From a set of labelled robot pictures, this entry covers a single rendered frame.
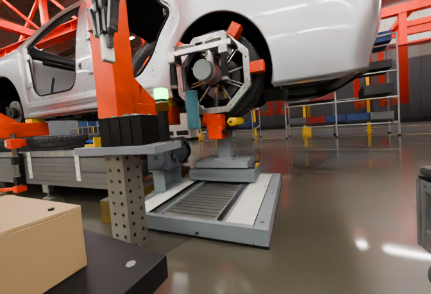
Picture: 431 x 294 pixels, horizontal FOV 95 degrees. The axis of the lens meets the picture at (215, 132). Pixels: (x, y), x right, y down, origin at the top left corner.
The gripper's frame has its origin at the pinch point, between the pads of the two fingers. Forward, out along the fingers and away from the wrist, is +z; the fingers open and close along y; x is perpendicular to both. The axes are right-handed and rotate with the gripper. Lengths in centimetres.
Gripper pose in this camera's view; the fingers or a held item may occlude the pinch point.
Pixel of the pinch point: (107, 49)
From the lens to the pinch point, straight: 65.8
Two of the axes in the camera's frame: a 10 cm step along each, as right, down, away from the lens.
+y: 8.5, -1.0, -5.2
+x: 5.1, -0.4, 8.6
